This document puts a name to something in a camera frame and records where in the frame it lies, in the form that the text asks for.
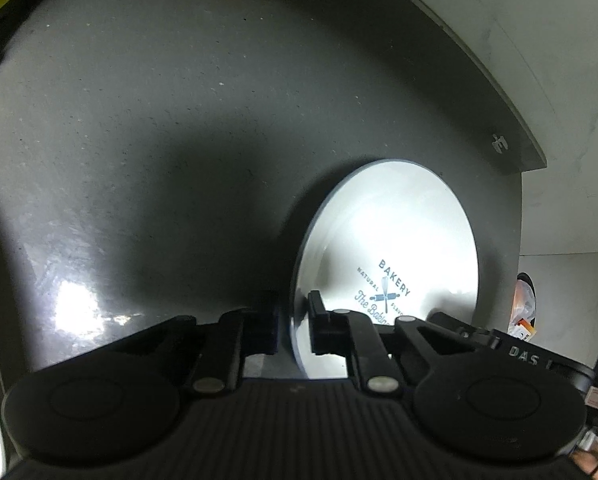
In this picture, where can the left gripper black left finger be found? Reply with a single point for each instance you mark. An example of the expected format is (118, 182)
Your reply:
(223, 347)

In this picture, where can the person's left hand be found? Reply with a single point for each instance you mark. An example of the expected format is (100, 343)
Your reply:
(587, 461)

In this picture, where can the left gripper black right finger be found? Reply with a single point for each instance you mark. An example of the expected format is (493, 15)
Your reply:
(353, 336)

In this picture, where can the brown pot with packets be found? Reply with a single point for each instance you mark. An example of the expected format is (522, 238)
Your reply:
(523, 315)

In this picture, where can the white bakery print plate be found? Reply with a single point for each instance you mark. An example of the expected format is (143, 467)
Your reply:
(392, 239)

